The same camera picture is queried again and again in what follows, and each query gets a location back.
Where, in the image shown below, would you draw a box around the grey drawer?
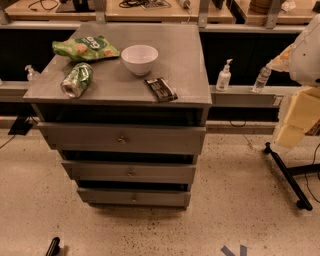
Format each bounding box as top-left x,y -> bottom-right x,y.
38,122 -> 206,155
77,188 -> 191,208
62,160 -> 195,184

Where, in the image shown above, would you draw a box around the wooden desk with cables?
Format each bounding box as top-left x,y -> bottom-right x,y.
4,0 -> 317,26

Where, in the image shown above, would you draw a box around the black box under shelf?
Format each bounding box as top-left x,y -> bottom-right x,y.
8,116 -> 33,136

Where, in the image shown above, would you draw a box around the small pump bottle left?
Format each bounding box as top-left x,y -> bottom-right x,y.
25,65 -> 40,82

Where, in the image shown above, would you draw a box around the grey top drawer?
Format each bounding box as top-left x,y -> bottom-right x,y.
38,122 -> 206,155

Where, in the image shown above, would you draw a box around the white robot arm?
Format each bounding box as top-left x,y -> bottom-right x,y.
267,14 -> 320,148

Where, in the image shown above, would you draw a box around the white bowl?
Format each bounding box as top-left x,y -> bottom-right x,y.
121,45 -> 158,76

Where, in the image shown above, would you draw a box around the green soda can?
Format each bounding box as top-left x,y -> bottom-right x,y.
61,62 -> 93,98

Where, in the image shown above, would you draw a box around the grey bottom drawer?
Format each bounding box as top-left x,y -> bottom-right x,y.
77,188 -> 191,208

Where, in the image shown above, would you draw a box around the white pump sanitizer bottle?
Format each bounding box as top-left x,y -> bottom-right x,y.
216,59 -> 232,91

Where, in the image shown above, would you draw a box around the green chip bag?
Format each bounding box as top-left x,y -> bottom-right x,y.
52,36 -> 120,62

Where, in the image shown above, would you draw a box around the black object on floor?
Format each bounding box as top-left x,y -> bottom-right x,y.
45,237 -> 60,256

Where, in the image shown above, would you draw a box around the grey drawer cabinet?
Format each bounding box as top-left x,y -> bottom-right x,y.
24,23 -> 212,194

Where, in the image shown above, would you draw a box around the black wheeled stand base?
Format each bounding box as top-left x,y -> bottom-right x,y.
264,142 -> 320,211

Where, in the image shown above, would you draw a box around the grey middle drawer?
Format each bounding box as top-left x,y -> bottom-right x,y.
62,160 -> 195,184

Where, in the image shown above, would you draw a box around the clear water bottle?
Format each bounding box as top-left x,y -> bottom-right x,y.
252,64 -> 272,93

